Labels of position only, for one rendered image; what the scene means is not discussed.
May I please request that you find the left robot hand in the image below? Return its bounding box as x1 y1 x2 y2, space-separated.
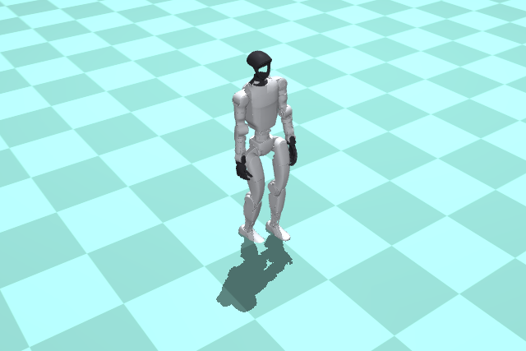
287 136 298 166

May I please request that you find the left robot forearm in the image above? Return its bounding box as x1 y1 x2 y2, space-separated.
281 113 296 143

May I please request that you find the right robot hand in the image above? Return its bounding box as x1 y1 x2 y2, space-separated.
236 155 252 180

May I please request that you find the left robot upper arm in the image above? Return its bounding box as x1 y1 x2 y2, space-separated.
272 76 293 118

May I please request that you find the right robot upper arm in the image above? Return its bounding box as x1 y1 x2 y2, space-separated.
233 89 250 136

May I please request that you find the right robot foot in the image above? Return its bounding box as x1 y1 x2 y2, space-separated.
238 224 265 243

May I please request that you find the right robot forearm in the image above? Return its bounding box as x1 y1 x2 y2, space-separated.
234 125 246 163

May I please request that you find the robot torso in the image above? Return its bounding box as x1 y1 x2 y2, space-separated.
242 75 279 157

